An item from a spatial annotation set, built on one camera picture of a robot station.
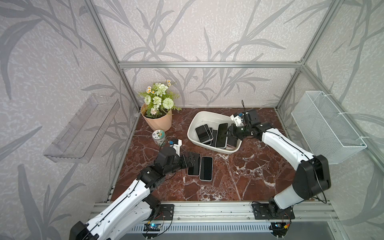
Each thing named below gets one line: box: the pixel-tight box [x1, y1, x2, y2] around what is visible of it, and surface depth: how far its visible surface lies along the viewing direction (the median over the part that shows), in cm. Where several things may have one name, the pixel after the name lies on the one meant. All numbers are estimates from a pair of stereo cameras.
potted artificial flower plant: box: [138, 79, 182, 132], surface depth 88 cm
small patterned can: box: [152, 129, 166, 147], surface depth 96 cm
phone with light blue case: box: [199, 156, 214, 182], surface depth 90 cm
